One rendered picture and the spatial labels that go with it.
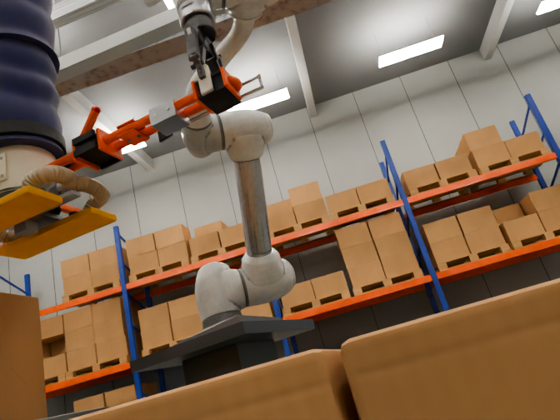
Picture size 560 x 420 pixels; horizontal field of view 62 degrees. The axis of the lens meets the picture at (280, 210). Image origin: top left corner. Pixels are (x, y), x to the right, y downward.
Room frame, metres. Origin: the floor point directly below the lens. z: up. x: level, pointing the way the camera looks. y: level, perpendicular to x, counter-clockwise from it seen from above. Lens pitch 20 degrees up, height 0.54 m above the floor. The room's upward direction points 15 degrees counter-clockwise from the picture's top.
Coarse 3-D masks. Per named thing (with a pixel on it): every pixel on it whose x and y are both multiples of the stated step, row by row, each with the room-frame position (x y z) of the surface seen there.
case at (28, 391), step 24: (0, 312) 1.16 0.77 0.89; (24, 312) 1.24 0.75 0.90; (0, 336) 1.16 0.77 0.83; (24, 336) 1.24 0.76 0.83; (0, 360) 1.15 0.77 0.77; (24, 360) 1.23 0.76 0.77; (0, 384) 1.15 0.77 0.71; (24, 384) 1.23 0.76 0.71; (0, 408) 1.15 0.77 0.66; (24, 408) 1.22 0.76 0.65
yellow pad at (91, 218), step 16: (96, 208) 1.10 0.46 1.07; (64, 224) 1.11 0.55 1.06; (80, 224) 1.13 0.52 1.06; (96, 224) 1.16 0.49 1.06; (16, 240) 1.15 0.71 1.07; (32, 240) 1.15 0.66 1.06; (48, 240) 1.18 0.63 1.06; (64, 240) 1.20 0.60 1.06; (16, 256) 1.22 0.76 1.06; (32, 256) 1.26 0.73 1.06
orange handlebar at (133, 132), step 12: (240, 84) 0.89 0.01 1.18; (192, 96) 0.89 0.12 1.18; (180, 108) 0.92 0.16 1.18; (192, 108) 0.94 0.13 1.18; (204, 108) 0.94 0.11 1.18; (132, 120) 0.94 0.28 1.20; (144, 120) 0.93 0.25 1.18; (120, 132) 0.96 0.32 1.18; (132, 132) 0.96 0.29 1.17; (144, 132) 0.98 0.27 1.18; (120, 144) 1.00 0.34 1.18; (132, 144) 1.00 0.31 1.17; (72, 156) 1.00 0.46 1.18; (72, 168) 1.05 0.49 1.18
